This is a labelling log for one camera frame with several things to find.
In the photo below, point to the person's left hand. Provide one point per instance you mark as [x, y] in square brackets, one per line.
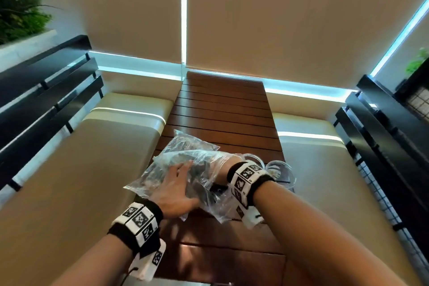
[172, 197]

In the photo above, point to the person's right hand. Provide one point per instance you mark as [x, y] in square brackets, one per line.
[219, 169]

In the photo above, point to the person's left thumb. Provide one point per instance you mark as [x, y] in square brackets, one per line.
[193, 203]

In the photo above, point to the clear plastic bag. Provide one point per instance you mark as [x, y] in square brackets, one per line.
[182, 151]

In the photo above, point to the person's left forearm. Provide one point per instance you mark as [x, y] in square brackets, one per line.
[97, 262]

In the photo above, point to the person's right forearm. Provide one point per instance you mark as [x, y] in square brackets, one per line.
[311, 235]

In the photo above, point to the black item inside bag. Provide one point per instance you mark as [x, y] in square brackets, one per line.
[197, 175]

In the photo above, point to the black white marker wristband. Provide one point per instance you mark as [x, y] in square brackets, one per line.
[246, 182]
[139, 225]

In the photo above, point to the clear plastic cup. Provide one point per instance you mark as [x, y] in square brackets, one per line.
[254, 158]
[283, 175]

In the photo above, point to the beige cushioned bench seat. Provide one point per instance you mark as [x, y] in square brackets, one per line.
[83, 175]
[335, 188]

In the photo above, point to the black slatted bench backrest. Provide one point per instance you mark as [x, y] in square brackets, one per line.
[37, 101]
[385, 148]

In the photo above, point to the beige roller blind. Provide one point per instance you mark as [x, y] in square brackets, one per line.
[110, 7]
[295, 17]

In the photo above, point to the white planter box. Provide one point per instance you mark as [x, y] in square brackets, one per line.
[23, 49]

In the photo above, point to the green fern plant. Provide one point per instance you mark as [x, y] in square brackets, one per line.
[20, 4]

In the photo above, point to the small green leafy plant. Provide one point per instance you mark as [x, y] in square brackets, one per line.
[417, 61]

